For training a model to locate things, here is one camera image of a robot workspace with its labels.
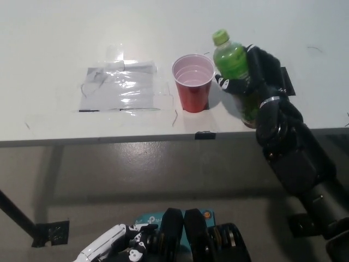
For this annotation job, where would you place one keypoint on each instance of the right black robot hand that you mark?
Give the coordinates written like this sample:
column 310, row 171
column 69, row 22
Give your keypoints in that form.
column 267, row 73

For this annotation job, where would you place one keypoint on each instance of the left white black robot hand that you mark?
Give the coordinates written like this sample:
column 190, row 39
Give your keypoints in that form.
column 109, row 243

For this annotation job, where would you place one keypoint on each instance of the green tea plastic bottle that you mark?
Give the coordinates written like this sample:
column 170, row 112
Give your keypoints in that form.
column 229, row 57

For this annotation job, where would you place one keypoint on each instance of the red plastic cup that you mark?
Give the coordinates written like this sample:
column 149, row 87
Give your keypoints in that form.
column 193, row 95

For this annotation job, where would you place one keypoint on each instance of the large black tape square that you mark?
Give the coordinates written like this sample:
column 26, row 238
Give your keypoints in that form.
column 289, row 82

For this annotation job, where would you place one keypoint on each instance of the teal router box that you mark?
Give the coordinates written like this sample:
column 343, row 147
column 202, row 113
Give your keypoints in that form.
column 148, row 218

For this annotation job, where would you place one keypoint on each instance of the black table leg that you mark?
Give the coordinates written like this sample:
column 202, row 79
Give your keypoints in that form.
column 16, row 213

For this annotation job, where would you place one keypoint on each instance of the grey sheet under clear tape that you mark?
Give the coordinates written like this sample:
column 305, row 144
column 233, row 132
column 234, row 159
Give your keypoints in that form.
column 120, row 88

